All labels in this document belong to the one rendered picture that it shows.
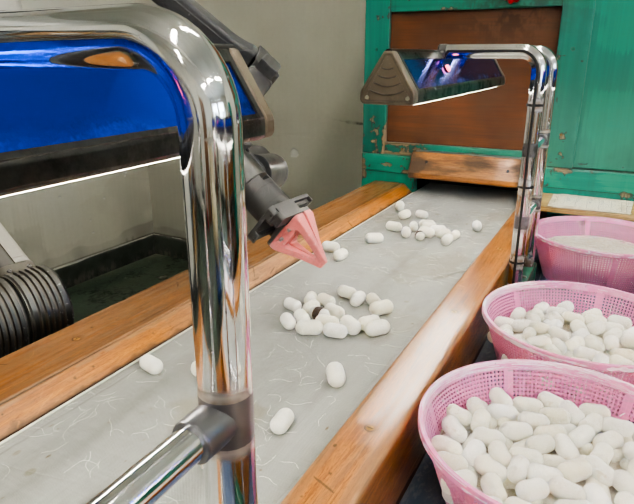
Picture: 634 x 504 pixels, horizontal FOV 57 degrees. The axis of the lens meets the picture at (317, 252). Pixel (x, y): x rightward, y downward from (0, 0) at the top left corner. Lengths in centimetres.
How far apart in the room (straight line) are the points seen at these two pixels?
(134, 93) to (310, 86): 237
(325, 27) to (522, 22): 129
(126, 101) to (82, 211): 280
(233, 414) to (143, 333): 56
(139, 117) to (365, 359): 47
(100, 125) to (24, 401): 41
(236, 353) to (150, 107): 20
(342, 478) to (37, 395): 35
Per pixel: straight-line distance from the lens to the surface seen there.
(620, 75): 155
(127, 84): 39
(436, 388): 65
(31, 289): 95
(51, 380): 72
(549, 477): 61
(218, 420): 24
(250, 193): 83
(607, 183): 157
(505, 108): 158
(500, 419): 68
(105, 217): 327
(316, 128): 274
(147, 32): 22
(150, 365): 73
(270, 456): 59
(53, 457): 64
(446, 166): 157
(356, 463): 54
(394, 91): 81
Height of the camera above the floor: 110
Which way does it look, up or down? 19 degrees down
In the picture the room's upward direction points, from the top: straight up
